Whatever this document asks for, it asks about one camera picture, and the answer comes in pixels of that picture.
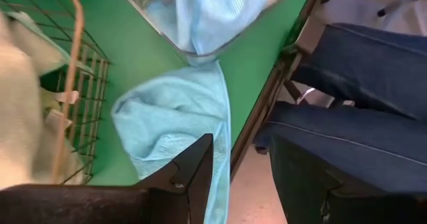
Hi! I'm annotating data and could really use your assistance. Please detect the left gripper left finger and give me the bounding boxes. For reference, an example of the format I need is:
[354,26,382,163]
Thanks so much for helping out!
[133,133,215,224]

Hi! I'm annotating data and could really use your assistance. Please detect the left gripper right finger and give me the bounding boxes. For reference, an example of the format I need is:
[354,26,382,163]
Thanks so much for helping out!
[270,135,341,224]

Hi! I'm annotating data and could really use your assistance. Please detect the light blue microfiber towel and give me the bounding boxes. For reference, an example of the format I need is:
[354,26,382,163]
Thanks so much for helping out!
[145,0,278,67]

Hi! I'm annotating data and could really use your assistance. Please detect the lime green microfiber towel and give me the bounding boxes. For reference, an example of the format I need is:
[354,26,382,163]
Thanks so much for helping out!
[0,12,86,189]

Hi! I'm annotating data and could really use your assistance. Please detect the sage green microfiber towel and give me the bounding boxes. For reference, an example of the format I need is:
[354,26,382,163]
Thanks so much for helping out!
[5,10,96,75]

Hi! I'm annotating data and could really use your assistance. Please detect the teal microfiber towel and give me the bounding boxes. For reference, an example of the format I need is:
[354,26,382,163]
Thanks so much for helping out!
[111,59,232,224]

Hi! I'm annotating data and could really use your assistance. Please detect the person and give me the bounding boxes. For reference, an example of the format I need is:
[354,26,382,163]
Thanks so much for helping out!
[253,22,427,224]

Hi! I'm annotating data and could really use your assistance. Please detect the green table mat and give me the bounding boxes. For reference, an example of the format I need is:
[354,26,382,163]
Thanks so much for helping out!
[0,0,316,187]

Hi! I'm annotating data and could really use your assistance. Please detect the clear plastic bin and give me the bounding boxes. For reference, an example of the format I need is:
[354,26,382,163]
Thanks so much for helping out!
[114,0,316,67]

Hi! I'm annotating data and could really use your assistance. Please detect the black table frame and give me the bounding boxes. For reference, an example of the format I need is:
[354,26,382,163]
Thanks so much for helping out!
[230,0,331,175]

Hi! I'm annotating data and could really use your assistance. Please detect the copper wire basket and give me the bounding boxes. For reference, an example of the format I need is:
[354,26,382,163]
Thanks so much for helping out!
[0,0,111,187]

